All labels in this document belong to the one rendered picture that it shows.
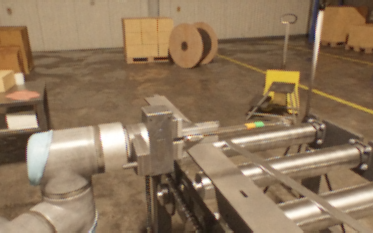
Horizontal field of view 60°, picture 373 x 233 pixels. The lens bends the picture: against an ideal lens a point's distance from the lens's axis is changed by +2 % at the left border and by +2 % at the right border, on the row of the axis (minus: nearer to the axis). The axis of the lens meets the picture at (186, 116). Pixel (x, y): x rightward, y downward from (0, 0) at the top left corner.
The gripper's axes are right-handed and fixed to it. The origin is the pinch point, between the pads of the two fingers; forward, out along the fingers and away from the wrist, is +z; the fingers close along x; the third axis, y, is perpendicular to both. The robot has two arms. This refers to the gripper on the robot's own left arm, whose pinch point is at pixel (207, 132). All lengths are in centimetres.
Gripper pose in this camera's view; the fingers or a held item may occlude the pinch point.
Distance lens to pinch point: 67.5
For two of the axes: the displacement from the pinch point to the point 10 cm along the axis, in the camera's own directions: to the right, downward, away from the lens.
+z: 9.4, -1.3, 3.2
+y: -3.4, -3.3, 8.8
